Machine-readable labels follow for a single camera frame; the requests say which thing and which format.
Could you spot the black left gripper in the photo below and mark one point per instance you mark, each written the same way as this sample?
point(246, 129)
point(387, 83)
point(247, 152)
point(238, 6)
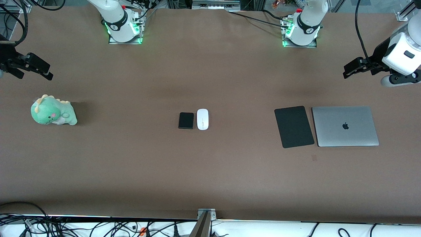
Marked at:
point(379, 53)

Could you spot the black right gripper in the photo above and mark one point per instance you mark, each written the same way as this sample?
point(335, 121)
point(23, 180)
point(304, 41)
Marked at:
point(7, 56)

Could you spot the black smartphone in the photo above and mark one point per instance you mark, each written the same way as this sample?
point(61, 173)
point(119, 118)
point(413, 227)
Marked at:
point(186, 120)

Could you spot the white computer mouse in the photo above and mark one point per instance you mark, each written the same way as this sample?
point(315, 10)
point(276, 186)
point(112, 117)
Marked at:
point(202, 119)

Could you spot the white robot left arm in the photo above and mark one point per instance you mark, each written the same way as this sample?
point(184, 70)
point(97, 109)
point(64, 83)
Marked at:
point(307, 23)

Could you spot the black mouse pad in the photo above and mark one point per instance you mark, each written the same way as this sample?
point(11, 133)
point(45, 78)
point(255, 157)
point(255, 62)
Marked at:
point(293, 126)

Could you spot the green dinosaur plush toy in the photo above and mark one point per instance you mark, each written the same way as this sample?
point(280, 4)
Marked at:
point(52, 112)

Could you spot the silver closed laptop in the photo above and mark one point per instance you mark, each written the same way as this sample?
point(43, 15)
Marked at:
point(345, 126)

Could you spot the grey metal box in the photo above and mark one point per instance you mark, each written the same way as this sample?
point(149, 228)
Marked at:
point(215, 4)

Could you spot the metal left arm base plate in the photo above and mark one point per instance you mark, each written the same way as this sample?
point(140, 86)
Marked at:
point(313, 45)

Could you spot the aluminium frame profile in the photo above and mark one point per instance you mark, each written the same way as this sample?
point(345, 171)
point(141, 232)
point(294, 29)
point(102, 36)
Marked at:
point(14, 7)

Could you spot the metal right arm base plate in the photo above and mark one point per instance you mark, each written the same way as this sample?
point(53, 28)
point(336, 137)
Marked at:
point(113, 41)

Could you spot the aluminium post with bracket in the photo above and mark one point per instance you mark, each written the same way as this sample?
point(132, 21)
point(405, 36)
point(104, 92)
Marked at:
point(203, 222)

